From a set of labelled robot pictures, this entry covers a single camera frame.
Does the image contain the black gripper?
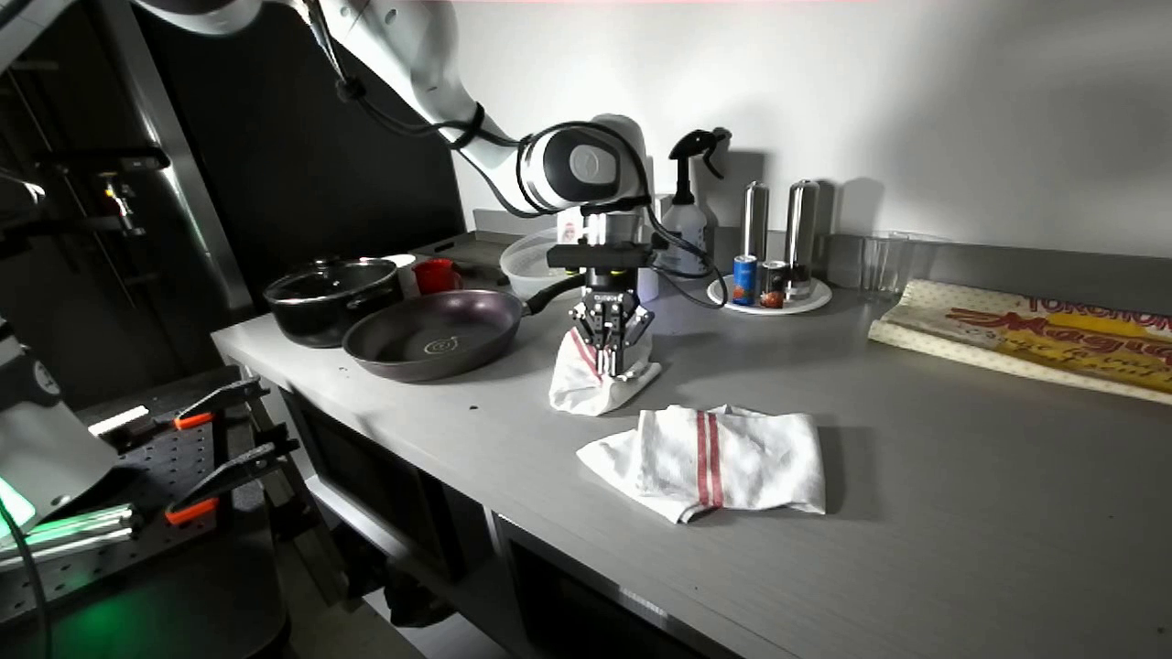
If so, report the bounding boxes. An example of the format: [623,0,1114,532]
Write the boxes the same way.
[565,269,658,377]

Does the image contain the white towel red stripes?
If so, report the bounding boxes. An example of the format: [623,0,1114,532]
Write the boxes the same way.
[546,319,667,423]
[575,403,832,532]

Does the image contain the dark purple frying pan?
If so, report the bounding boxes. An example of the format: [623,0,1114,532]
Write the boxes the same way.
[340,271,595,387]

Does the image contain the clear plastic container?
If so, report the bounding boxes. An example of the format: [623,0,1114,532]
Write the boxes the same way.
[496,231,580,304]

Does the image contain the spray bottle black trigger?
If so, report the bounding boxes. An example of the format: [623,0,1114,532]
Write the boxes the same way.
[653,126,735,282]

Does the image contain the blue can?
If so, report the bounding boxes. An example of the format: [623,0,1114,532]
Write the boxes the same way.
[728,254,766,308]

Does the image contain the red mug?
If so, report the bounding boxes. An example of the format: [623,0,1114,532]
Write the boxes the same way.
[412,254,463,302]

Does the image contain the white round plate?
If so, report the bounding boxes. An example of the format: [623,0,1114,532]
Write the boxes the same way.
[703,274,839,321]

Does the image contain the grey counter cabinet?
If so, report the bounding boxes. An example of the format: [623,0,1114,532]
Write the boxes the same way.
[272,387,735,659]

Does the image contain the clear drinking glass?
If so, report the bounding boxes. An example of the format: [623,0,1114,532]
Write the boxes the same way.
[852,231,937,302]

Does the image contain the black cooking pot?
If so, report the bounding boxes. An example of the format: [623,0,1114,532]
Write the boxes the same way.
[260,254,405,351]

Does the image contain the black robot table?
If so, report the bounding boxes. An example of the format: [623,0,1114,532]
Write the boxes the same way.
[0,401,303,659]

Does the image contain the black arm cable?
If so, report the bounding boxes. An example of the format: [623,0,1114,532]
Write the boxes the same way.
[303,0,735,311]

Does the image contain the orange handled clamp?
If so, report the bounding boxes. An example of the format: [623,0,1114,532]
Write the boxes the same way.
[122,373,272,455]
[160,423,303,532]

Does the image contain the grey aluminium frame post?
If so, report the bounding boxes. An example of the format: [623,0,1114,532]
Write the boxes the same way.
[93,0,258,314]

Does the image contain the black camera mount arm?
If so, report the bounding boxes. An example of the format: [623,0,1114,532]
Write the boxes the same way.
[0,144,172,269]

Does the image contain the aluminium mounting rail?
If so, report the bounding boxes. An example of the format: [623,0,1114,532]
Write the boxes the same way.
[0,498,141,575]

